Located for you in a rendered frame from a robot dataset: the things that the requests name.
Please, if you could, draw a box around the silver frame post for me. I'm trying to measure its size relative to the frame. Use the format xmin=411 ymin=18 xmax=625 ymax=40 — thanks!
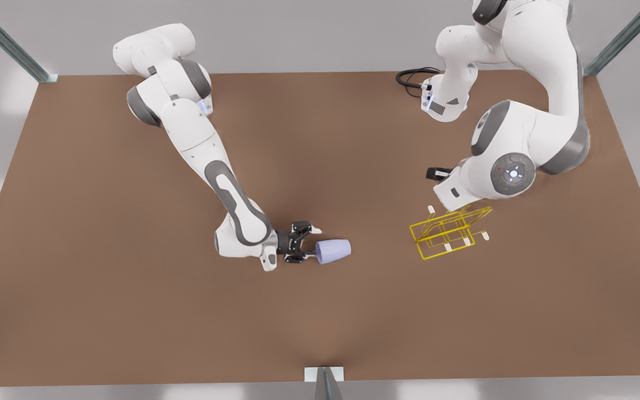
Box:
xmin=0 ymin=0 xmax=59 ymax=84
xmin=304 ymin=367 xmax=345 ymax=400
xmin=583 ymin=0 xmax=640 ymax=77

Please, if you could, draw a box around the lavender cup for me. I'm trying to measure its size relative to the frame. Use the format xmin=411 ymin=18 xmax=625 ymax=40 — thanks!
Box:
xmin=315 ymin=239 xmax=352 ymax=265

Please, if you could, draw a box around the black cable loop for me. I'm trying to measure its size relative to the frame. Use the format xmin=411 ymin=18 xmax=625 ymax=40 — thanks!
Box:
xmin=396 ymin=67 xmax=443 ymax=98

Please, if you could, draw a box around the yellow wire cup holder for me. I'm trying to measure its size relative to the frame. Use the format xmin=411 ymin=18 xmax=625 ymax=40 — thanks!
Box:
xmin=409 ymin=204 xmax=493 ymax=261

